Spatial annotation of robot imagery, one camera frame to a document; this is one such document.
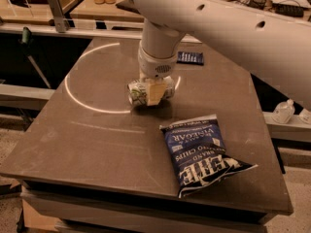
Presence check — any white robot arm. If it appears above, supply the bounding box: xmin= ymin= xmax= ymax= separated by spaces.
xmin=134 ymin=0 xmax=311 ymax=110

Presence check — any green handled tool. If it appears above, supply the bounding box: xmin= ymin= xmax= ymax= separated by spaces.
xmin=19 ymin=26 xmax=52 ymax=89

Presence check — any green white 7up can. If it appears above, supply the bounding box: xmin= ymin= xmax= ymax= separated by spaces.
xmin=127 ymin=76 xmax=175 ymax=106

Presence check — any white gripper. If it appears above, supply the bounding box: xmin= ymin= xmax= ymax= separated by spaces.
xmin=138 ymin=47 xmax=177 ymax=106

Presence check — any small dark blue packet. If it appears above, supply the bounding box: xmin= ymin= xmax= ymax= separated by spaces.
xmin=177 ymin=51 xmax=204 ymax=65

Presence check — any left metal bracket post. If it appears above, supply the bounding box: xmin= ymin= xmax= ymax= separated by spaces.
xmin=47 ymin=0 xmax=68 ymax=33

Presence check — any clear sanitizer bottle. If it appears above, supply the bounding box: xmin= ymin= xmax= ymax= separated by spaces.
xmin=272 ymin=99 xmax=294 ymax=124

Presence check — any metal rail barrier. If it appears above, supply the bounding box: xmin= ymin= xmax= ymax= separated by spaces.
xmin=0 ymin=22 xmax=202 ymax=46

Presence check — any blue kettle chips bag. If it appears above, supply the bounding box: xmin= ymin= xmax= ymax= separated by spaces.
xmin=159 ymin=115 xmax=257 ymax=198

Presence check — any black keyboard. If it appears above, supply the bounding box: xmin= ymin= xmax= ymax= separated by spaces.
xmin=275 ymin=4 xmax=304 ymax=17

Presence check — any black monitor stand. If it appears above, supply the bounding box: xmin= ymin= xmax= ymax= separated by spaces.
xmin=116 ymin=0 xmax=140 ymax=14

